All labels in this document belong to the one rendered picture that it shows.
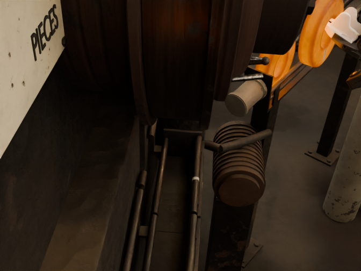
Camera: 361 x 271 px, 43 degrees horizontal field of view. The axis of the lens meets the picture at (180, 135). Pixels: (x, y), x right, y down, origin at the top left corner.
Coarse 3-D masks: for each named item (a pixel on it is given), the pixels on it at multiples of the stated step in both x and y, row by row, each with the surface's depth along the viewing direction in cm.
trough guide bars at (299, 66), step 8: (344, 0) 140; (360, 8) 136; (360, 16) 139; (296, 40) 124; (296, 48) 126; (296, 64) 116; (304, 64) 119; (288, 72) 113; (296, 72) 116; (280, 80) 111; (288, 80) 114; (272, 88) 108; (280, 88) 112; (272, 96) 110; (272, 104) 112
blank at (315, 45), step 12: (324, 0) 94; (336, 0) 95; (324, 12) 93; (336, 12) 98; (312, 24) 93; (324, 24) 95; (300, 36) 95; (312, 36) 94; (324, 36) 103; (300, 48) 97; (312, 48) 95; (324, 48) 101; (300, 60) 100; (312, 60) 98; (324, 60) 104
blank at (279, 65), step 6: (294, 42) 113; (294, 48) 115; (264, 54) 105; (270, 54) 105; (288, 54) 113; (270, 60) 105; (276, 60) 107; (282, 60) 114; (288, 60) 115; (258, 66) 106; (264, 66) 106; (270, 66) 106; (276, 66) 115; (282, 66) 115; (288, 66) 117; (264, 72) 106; (270, 72) 107; (276, 72) 114; (282, 72) 114; (276, 78) 113
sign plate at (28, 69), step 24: (0, 0) 26; (24, 0) 30; (48, 0) 35; (0, 24) 27; (24, 24) 30; (48, 24) 35; (0, 48) 27; (24, 48) 31; (48, 48) 35; (0, 72) 27; (24, 72) 31; (48, 72) 36; (0, 96) 27; (24, 96) 31; (0, 120) 28; (0, 144) 28
